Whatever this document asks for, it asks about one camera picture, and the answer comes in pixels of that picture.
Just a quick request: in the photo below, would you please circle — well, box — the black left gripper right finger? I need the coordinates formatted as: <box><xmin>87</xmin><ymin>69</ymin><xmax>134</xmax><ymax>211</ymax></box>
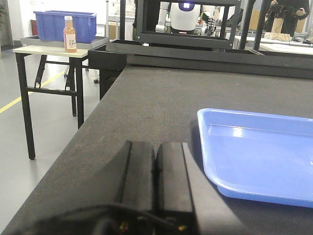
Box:
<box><xmin>156</xmin><ymin>142</ymin><xmax>241</xmax><ymax>235</ymax></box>

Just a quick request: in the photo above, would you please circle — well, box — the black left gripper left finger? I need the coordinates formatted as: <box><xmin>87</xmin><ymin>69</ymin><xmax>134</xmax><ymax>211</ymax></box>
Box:
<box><xmin>94</xmin><ymin>140</ymin><xmax>157</xmax><ymax>213</ymax></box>

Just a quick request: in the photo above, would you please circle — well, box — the blue plastic tray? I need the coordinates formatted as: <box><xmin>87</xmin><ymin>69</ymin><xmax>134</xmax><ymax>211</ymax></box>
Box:
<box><xmin>197</xmin><ymin>108</ymin><xmax>313</xmax><ymax>208</ymax></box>

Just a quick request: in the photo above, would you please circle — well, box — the grey flat tray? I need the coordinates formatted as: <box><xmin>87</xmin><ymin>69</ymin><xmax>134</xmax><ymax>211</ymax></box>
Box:
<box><xmin>20</xmin><ymin>35</ymin><xmax>110</xmax><ymax>50</ymax></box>

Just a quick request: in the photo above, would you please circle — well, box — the dark grey table mat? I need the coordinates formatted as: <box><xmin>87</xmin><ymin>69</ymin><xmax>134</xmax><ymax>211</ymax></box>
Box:
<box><xmin>0</xmin><ymin>66</ymin><xmax>313</xmax><ymax>235</ymax></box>

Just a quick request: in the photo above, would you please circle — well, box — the black-legged side table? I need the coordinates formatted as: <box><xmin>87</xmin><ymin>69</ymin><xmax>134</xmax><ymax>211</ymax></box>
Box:
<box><xmin>12</xmin><ymin>45</ymin><xmax>90</xmax><ymax>161</ymax></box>

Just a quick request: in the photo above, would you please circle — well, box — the orange juice bottle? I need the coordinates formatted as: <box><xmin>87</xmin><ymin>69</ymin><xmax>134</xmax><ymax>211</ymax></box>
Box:
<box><xmin>64</xmin><ymin>16</ymin><xmax>77</xmax><ymax>53</ymax></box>

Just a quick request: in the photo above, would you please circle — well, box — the white humanoid robot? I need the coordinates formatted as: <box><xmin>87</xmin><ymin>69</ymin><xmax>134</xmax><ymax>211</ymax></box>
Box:
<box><xmin>155</xmin><ymin>0</ymin><xmax>216</xmax><ymax>36</ymax></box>

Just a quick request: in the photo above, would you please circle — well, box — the blue storage bin on table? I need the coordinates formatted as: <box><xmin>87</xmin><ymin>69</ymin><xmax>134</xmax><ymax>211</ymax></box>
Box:
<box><xmin>34</xmin><ymin>10</ymin><xmax>97</xmax><ymax>44</ymax></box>

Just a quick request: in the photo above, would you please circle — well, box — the person in black clothes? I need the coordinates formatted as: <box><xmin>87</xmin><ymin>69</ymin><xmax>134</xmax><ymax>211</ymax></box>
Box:
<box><xmin>264</xmin><ymin>0</ymin><xmax>310</xmax><ymax>37</ymax></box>

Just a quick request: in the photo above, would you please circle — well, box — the black metal shelf frame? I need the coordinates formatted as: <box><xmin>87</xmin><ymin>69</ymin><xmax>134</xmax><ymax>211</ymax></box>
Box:
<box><xmin>88</xmin><ymin>0</ymin><xmax>313</xmax><ymax>97</ymax></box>

